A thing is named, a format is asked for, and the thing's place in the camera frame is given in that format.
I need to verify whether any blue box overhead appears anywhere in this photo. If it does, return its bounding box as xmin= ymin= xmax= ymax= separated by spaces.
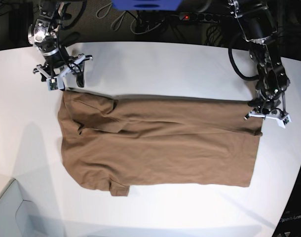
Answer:
xmin=112 ymin=0 xmax=182 ymax=11

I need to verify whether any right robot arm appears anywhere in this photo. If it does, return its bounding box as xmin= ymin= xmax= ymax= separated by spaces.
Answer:
xmin=28 ymin=0 xmax=92 ymax=91

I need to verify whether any white cabinet at corner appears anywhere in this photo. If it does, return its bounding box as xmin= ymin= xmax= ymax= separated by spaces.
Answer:
xmin=0 ymin=171 xmax=66 ymax=237

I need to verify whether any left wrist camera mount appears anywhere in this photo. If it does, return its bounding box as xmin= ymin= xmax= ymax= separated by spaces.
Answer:
xmin=244 ymin=95 xmax=293 ymax=129

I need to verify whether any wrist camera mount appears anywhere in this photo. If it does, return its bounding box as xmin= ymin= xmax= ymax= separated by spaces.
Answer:
xmin=244 ymin=95 xmax=293 ymax=129
xmin=33 ymin=54 xmax=93 ymax=91

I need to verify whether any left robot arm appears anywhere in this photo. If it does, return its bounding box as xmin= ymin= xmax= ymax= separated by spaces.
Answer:
xmin=228 ymin=0 xmax=290 ymax=120

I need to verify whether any brown t-shirt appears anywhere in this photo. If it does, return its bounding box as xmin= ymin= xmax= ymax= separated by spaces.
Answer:
xmin=58 ymin=91 xmax=263 ymax=196

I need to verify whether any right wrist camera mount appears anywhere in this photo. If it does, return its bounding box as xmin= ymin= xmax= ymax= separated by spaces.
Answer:
xmin=33 ymin=54 xmax=93 ymax=91

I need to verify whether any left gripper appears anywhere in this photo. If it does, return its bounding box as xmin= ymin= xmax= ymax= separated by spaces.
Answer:
xmin=250 ymin=98 xmax=281 ymax=116

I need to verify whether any black power strip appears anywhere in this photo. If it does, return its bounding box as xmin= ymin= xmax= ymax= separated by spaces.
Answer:
xmin=179 ymin=12 xmax=233 ymax=23

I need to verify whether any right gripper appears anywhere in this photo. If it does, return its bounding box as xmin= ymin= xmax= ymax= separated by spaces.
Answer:
xmin=40 ymin=48 xmax=85 ymax=88

